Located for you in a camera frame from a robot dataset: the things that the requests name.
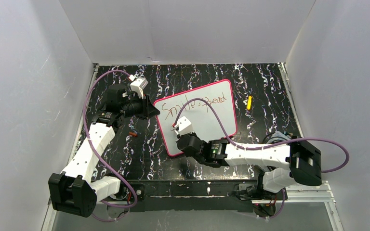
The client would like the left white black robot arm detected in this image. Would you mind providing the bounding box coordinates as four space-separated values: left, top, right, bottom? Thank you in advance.
48 83 160 218

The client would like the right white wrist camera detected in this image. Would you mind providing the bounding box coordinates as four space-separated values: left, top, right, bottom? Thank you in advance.
172 116 194 137

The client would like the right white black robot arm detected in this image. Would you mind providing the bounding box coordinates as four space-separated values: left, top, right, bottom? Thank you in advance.
176 133 322 193

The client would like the yellow marker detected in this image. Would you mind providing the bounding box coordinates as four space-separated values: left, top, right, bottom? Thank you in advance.
246 96 252 110

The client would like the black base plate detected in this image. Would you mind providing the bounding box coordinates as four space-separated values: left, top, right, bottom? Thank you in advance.
97 180 277 213

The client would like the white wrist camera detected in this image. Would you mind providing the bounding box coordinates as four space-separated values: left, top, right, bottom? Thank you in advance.
128 75 148 99
172 116 194 137

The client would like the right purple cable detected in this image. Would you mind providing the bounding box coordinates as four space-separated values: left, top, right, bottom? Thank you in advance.
172 98 350 219

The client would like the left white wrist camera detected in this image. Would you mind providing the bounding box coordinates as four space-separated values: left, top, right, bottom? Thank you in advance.
128 75 148 99

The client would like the pink framed whiteboard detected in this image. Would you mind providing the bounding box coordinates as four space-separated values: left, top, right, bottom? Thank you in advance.
154 79 238 156

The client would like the aluminium rail frame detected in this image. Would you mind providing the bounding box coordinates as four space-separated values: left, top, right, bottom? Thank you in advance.
41 64 341 231

